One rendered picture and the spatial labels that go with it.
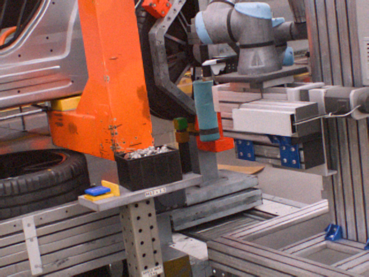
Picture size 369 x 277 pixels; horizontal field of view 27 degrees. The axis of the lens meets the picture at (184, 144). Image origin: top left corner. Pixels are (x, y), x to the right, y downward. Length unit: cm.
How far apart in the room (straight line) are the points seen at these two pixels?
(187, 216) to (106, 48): 95
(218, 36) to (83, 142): 85
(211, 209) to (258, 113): 120
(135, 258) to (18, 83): 94
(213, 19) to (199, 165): 113
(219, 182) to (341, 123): 118
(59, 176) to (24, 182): 15
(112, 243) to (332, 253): 89
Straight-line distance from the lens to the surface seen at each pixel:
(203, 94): 323
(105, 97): 288
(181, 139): 283
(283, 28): 302
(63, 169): 304
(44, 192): 299
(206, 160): 359
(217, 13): 261
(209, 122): 325
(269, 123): 232
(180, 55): 343
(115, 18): 286
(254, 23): 254
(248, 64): 254
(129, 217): 275
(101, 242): 300
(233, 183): 357
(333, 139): 259
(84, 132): 313
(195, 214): 344
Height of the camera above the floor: 110
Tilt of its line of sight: 11 degrees down
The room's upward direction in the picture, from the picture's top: 8 degrees counter-clockwise
